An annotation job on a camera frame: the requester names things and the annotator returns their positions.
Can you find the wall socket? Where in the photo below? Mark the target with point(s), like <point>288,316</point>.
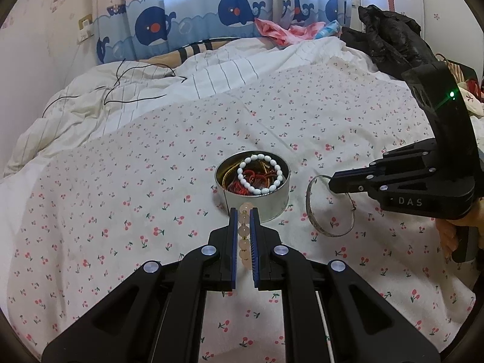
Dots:
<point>85,30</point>

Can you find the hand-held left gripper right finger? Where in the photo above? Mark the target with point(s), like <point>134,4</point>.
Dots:
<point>255,242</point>

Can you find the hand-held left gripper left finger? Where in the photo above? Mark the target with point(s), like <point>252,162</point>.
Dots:
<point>234,242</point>

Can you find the white wardrobe with tree decal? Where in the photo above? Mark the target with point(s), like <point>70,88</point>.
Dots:
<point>435,3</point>

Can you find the person's right hand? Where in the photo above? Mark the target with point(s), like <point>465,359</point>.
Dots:
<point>446,238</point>

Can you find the whale print curtain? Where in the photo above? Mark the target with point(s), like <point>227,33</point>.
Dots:
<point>189,19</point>

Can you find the beige striped pillow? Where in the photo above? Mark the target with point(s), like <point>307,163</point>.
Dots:
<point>196,49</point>

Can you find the round metal tin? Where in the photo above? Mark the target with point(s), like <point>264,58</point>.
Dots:
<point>272,204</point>

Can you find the silver bangle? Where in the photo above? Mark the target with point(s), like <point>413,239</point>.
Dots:
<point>328,233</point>

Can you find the pink cloth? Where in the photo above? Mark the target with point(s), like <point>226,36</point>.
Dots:
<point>279,32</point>

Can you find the black jacket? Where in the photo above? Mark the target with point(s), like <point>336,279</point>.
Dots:
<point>393,34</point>

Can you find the cherry print bedsheet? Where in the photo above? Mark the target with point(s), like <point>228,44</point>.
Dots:
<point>113,215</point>

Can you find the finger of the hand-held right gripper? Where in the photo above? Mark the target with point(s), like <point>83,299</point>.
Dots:
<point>351,186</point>
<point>408,155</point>

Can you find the light blue tube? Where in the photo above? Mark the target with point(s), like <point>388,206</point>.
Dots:
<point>328,29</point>

